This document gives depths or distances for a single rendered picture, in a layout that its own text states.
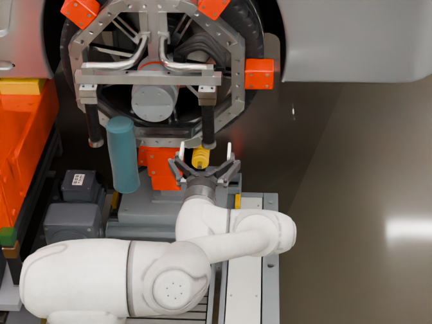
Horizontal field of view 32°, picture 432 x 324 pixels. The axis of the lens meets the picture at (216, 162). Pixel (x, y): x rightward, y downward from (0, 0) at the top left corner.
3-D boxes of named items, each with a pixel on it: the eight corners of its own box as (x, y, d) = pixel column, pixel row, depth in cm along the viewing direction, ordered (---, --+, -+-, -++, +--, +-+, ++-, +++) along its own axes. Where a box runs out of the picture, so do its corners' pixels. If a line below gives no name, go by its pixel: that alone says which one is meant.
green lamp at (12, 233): (17, 236, 217) (15, 226, 215) (14, 246, 214) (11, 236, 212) (4, 236, 218) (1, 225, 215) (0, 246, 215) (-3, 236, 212)
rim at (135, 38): (133, -67, 243) (73, 52, 271) (122, -37, 225) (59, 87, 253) (269, 6, 256) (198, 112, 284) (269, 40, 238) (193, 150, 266)
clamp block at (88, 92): (103, 87, 226) (101, 72, 223) (98, 104, 219) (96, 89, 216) (86, 87, 227) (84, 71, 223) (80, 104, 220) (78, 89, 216)
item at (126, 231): (241, 188, 315) (241, 170, 309) (238, 251, 287) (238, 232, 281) (121, 186, 318) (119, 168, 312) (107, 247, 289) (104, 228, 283)
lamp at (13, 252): (20, 249, 221) (18, 239, 218) (17, 259, 217) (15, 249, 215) (7, 249, 221) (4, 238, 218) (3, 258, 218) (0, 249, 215)
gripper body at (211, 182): (184, 206, 200) (188, 184, 207) (216, 207, 200) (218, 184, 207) (183, 184, 196) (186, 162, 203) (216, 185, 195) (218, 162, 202)
